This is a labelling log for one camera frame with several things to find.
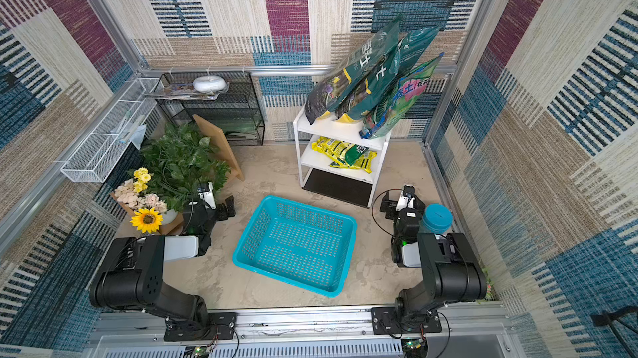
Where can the white metal shelf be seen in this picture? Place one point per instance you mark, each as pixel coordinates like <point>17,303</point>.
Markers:
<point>355,187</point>

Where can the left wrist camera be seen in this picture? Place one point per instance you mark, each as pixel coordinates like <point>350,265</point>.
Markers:
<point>206,193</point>

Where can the colourful green blue soil bag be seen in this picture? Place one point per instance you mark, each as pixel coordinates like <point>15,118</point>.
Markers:
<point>395,104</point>

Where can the green leafy plant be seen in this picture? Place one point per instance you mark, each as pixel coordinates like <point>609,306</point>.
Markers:
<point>180,162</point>

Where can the black mesh rack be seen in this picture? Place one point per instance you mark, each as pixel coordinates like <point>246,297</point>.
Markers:
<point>237,113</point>

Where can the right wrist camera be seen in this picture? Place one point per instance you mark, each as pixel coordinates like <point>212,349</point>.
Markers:
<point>406,198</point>

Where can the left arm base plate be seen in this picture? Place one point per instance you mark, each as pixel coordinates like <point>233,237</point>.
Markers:
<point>219,326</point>

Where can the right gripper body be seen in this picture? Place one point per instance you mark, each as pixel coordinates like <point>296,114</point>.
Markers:
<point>391,207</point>

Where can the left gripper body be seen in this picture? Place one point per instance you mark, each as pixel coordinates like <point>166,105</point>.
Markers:
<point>222,209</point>

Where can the yellow sunflower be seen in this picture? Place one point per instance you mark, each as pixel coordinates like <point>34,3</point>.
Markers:
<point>147,220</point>

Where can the yellow green fertilizer bag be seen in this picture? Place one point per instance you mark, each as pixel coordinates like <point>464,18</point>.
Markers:
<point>333,149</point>

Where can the pink and yellow flower bouquet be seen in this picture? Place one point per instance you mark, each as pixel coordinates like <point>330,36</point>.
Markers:
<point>135,193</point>

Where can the dark green fertilizer bag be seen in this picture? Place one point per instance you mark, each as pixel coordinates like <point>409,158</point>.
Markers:
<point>330,92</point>
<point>369,92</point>

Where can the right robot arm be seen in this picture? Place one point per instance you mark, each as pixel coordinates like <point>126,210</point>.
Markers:
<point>450,271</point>

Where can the white round device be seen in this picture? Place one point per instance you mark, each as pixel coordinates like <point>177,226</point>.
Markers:
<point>209,84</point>

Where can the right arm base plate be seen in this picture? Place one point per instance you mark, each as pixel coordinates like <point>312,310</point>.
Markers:
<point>387,321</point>

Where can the teal plastic basket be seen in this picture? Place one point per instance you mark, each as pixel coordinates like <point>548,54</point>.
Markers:
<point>301,245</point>

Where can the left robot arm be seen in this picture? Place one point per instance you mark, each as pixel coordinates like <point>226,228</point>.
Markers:
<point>131,277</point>

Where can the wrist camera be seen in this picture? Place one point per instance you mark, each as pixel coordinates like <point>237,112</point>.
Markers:
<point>206,193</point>
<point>406,198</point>

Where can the magazines on rack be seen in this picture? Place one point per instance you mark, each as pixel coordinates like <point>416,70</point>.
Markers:
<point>183,92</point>

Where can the wooden plant stand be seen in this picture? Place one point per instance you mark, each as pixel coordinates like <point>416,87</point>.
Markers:
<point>225,153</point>

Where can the white wire wall basket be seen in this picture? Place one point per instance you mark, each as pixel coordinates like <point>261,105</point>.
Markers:
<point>99,152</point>

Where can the white flower pot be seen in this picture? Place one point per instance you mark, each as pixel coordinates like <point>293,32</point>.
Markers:
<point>169,216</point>

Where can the teal round canister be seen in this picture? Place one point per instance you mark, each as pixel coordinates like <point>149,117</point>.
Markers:
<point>437,219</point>

